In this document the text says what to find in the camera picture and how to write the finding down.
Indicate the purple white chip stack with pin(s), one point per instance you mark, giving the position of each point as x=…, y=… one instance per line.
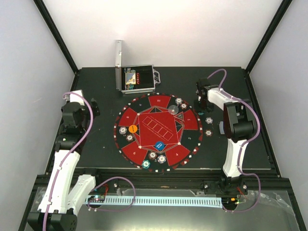
x=209, y=120

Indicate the round red black poker mat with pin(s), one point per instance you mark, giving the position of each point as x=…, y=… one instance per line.
x=150, y=114

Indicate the small green circuit board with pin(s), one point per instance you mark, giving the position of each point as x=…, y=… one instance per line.
x=96, y=198

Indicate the black triangular token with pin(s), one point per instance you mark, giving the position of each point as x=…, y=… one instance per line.
x=180, y=116

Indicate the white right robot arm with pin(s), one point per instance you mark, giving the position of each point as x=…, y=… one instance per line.
x=240, y=125

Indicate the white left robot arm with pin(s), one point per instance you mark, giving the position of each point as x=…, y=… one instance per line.
x=61, y=203

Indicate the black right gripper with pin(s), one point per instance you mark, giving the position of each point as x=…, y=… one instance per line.
x=198, y=109

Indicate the blue white chip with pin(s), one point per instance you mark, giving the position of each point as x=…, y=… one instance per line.
x=161, y=159

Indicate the clear round dealer puck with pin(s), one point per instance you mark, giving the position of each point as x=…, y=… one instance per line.
x=173, y=109

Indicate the brown white chip stack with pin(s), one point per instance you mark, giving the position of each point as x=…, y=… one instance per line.
x=208, y=132

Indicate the blue white chips seat one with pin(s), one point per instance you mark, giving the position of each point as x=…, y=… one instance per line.
x=178, y=100

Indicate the green chips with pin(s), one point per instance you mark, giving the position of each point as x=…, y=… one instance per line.
x=145, y=164

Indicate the blue white chips seat seven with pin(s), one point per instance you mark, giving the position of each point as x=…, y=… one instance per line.
x=123, y=130

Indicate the orange round button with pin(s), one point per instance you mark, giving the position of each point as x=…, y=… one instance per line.
x=133, y=128

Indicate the card pack in case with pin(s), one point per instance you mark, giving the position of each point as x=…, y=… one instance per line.
x=130, y=78

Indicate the grey card deck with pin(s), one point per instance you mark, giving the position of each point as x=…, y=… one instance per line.
x=221, y=127

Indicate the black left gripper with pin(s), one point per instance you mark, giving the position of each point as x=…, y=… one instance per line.
x=95, y=108

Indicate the open aluminium poker case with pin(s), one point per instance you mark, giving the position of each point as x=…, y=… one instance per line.
x=146, y=76

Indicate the light blue cable duct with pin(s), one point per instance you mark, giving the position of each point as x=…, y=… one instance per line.
x=159, y=201

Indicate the blue small blind button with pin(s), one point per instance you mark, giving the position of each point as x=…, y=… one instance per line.
x=159, y=146

